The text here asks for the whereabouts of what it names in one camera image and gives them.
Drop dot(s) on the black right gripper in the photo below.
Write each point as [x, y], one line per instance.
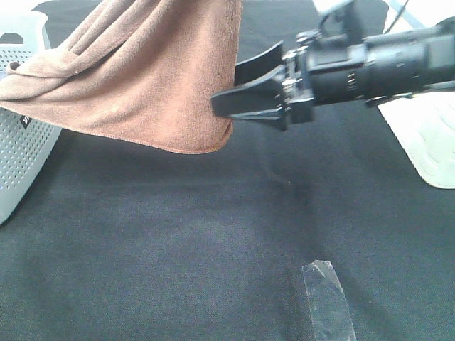
[324, 70]

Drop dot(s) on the brown towel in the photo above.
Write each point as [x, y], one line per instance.
[138, 71]

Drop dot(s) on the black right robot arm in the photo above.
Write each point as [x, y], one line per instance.
[403, 64]

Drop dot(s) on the black table cloth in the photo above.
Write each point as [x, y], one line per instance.
[119, 241]

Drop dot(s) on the white plastic basket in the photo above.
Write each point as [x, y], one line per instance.
[424, 124]

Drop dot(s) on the grey perforated laundry basket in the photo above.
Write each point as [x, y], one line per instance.
[25, 143]

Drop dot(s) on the clear tape strip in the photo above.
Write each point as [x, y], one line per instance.
[328, 308]

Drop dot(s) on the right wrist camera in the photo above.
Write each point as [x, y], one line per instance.
[345, 13]

